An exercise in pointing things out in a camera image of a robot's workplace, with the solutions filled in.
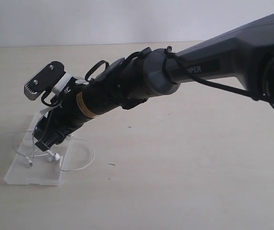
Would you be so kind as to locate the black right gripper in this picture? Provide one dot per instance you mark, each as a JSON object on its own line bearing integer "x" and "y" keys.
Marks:
{"x": 63, "y": 120}

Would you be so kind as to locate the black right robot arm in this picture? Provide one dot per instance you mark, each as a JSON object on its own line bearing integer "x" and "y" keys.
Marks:
{"x": 240, "y": 61}

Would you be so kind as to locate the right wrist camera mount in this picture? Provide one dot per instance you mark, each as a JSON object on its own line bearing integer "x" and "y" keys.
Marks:
{"x": 51, "y": 84}

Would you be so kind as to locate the clear plastic storage case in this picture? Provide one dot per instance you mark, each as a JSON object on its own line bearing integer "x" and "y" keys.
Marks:
{"x": 42, "y": 172}

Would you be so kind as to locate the white wired earphones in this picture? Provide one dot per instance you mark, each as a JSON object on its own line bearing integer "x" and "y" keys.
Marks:
{"x": 53, "y": 156}

